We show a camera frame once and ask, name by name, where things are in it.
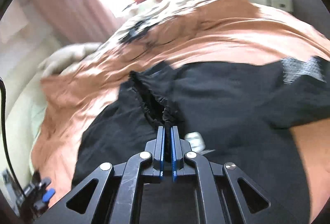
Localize black tangled cable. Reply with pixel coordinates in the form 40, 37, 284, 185
118, 18, 156, 45

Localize beige plush toy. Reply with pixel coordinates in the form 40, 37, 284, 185
38, 42, 102, 78

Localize black button-up jacket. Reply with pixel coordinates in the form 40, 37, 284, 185
72, 57, 329, 223

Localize cream padded headboard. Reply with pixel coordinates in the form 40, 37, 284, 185
1, 34, 61, 185

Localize orange-brown duvet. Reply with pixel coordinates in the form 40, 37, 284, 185
31, 0, 329, 223

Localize left pink curtain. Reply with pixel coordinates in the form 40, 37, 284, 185
32, 0, 120, 43

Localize black thick cable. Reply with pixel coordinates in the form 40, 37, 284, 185
0, 77, 26, 198

